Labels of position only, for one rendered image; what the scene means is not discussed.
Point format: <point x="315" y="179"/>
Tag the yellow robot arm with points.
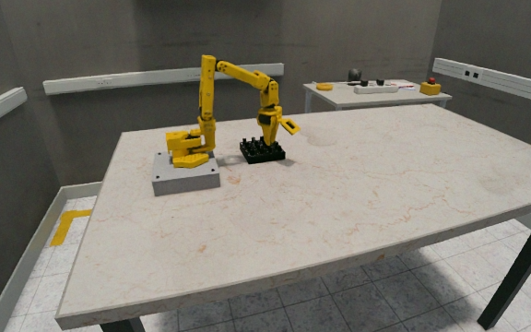
<point x="182" y="144"/>

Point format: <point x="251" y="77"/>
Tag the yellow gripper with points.
<point x="269" y="119"/>

